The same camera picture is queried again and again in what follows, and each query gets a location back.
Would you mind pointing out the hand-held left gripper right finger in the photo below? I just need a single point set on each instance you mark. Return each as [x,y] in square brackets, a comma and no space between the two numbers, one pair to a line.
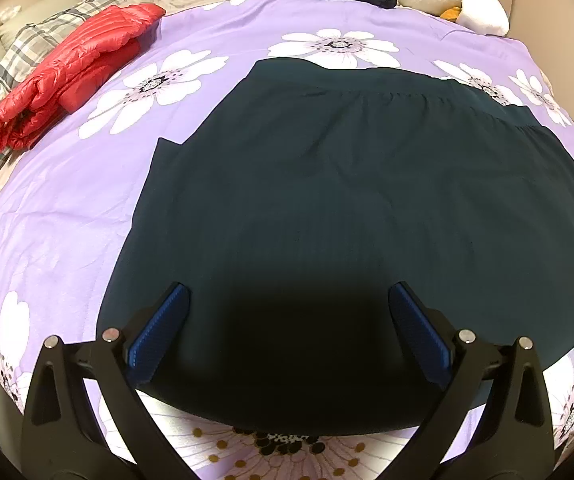
[419,332]

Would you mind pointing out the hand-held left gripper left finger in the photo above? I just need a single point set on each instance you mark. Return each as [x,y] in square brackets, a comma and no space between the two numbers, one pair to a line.
[159,330]

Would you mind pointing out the dark teal jacket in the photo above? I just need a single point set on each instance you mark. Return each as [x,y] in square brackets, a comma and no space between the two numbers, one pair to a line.
[347,220]

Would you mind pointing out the purple floral bed sheet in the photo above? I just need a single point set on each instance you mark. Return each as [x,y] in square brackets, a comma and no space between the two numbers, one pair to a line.
[67,220]

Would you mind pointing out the red down jacket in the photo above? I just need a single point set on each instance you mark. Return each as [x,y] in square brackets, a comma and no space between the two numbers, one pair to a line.
[74,70]

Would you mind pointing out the grey plaid pillow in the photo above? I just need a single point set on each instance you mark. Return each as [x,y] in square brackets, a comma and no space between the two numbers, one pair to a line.
[27,70]

